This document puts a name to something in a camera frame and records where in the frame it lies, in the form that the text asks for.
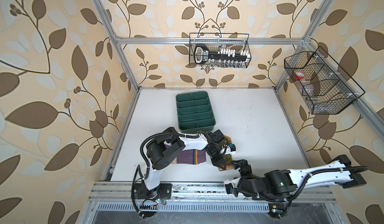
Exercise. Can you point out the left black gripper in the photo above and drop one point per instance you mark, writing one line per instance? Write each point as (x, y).
(220, 163)

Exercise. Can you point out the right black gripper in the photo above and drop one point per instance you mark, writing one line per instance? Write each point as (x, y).
(240, 163)

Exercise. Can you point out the green striped sock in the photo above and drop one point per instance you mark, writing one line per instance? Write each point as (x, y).
(223, 148)

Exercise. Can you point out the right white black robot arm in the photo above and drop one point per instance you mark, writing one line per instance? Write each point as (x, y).
(338, 172)

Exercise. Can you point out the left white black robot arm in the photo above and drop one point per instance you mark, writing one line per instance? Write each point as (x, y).
(160, 150)

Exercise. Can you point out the purple striped sock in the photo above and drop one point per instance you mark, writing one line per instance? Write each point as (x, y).
(188, 157)

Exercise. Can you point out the green plastic divided tray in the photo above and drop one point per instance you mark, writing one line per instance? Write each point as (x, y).
(195, 112)

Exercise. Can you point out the black socket set holder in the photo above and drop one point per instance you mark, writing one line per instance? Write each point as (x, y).
(202, 54)

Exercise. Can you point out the red capped clear container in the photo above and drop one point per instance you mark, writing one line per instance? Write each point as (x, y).
(300, 77)

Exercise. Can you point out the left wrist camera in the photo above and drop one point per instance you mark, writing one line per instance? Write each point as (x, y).
(231, 149)

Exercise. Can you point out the back black wire basket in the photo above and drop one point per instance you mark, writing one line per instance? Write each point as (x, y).
(237, 41)

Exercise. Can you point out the black wire basket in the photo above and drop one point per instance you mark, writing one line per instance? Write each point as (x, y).
(331, 88)
(237, 41)

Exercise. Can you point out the right black wire basket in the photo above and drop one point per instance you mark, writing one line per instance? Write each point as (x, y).
(331, 88)

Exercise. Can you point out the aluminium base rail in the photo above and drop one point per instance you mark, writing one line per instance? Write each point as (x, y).
(199, 192)

